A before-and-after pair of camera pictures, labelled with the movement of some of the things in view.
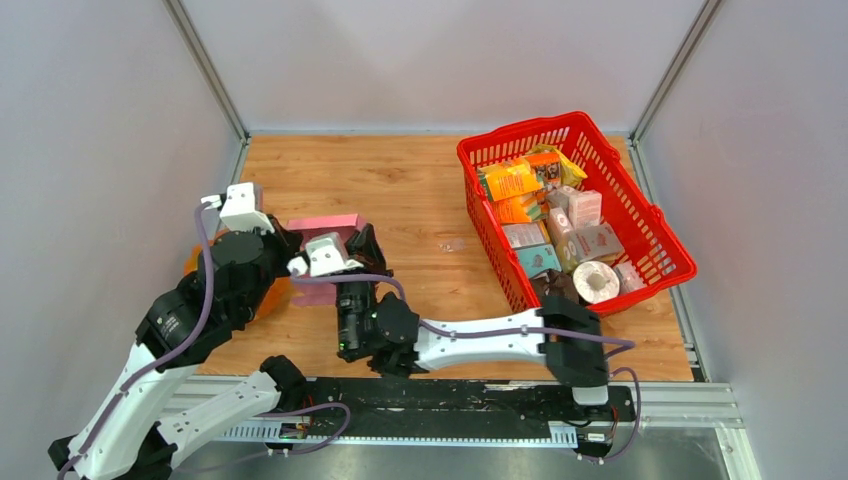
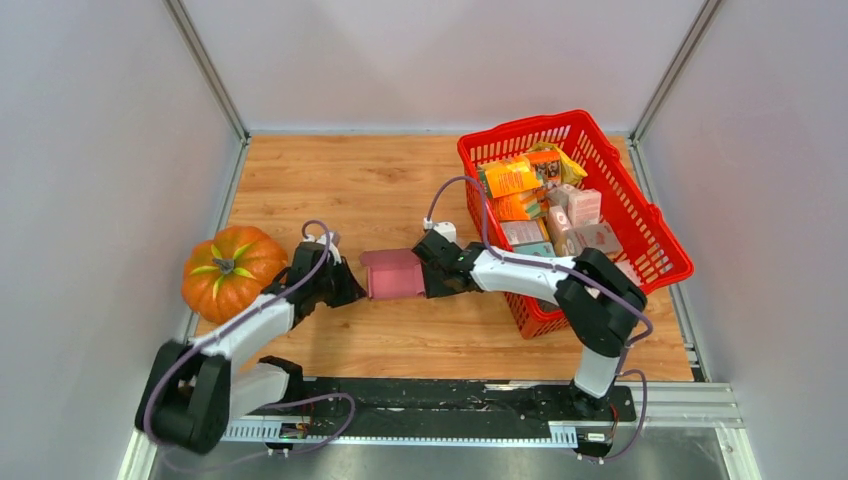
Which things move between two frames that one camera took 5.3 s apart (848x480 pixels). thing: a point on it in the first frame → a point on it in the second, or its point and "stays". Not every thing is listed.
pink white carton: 587,244 stays
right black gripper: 363,248 → 434,290
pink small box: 585,209 stays
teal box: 535,260 stays
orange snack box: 511,179 stays
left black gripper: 288,240 → 351,290
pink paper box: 321,294 → 393,273
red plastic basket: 648,240 stays
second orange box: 512,210 stays
